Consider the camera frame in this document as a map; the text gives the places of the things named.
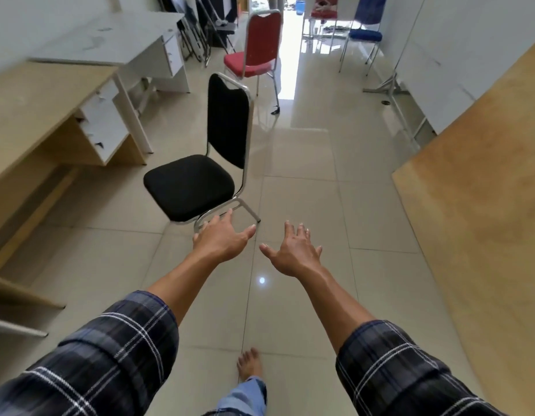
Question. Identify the red padded metal chair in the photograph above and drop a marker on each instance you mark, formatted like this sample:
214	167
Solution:
263	38
326	12

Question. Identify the person's right thumb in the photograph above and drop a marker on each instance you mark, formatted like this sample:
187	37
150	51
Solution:
268	250

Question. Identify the person's left thumb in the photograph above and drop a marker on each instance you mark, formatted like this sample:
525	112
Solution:
248	232

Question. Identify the person's left forearm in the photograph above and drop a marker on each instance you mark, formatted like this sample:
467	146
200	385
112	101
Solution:
120	342

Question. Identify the person's blue jeans leg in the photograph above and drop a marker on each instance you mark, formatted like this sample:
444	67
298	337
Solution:
243	398

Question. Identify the person's right hand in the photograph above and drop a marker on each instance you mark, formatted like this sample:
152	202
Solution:
295	255

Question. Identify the person's right little finger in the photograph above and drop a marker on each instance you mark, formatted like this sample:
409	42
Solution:
319	251

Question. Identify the person's left hand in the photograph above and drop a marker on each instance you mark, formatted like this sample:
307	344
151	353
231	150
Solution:
217	240

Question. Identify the black padded metal chair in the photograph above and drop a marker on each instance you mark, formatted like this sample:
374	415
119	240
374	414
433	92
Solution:
189	186

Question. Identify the folded black chairs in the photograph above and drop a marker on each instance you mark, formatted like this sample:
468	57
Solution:
206	21

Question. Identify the blue padded metal chair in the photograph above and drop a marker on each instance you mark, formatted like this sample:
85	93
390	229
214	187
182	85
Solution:
365	34

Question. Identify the white panel on metal stand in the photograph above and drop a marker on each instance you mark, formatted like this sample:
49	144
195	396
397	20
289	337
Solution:
466	47

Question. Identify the person's right forearm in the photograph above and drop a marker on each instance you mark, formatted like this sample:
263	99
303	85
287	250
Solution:
380	363

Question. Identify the wooden desk with white drawers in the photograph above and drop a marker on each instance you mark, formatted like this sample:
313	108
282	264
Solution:
29	99

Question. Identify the plywood board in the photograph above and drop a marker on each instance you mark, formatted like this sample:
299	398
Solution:
488	190

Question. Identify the person's bare foot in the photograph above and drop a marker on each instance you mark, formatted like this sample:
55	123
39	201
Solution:
249	363

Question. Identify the blue bin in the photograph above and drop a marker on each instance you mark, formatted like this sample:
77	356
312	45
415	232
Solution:
300	6

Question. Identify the person's right middle finger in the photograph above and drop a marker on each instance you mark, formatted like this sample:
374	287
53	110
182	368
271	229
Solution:
300	231

